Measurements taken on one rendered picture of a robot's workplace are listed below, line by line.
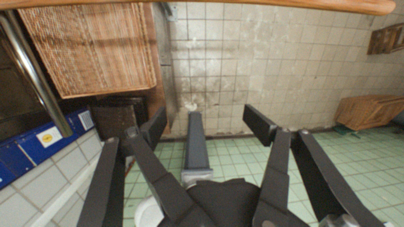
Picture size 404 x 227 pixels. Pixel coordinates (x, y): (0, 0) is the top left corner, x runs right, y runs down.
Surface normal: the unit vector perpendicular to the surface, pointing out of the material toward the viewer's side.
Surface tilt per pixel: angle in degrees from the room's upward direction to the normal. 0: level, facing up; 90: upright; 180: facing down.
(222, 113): 0
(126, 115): 0
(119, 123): 0
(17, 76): 70
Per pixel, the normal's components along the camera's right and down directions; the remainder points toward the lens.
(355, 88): 0.07, 0.40
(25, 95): 0.96, 0.10
